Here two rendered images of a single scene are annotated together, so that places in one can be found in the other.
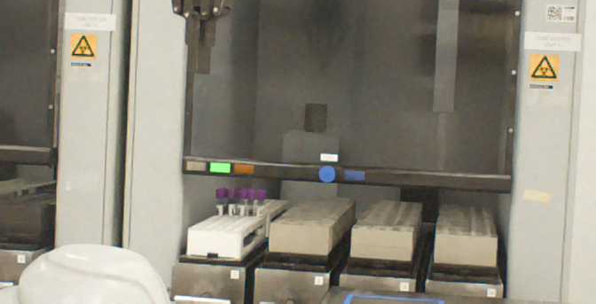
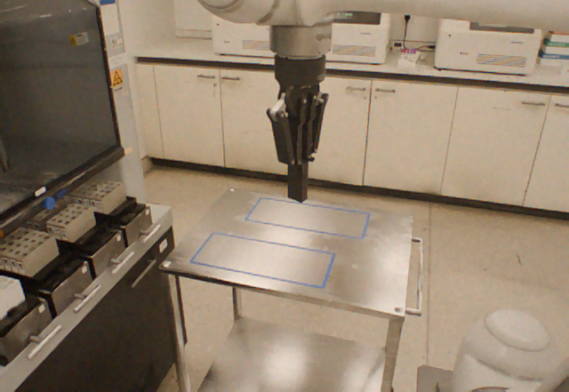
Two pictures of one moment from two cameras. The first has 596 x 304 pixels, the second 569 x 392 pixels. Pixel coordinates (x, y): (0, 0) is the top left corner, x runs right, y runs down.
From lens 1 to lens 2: 1.66 m
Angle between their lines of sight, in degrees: 80
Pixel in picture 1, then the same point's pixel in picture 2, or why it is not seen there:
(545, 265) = (137, 183)
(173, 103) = not seen: outside the picture
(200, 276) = (22, 330)
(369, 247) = (76, 230)
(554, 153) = (129, 124)
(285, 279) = (68, 284)
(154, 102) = not seen: outside the picture
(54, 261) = (546, 346)
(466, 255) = (115, 200)
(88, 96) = not seen: outside the picture
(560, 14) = (116, 43)
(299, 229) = (39, 250)
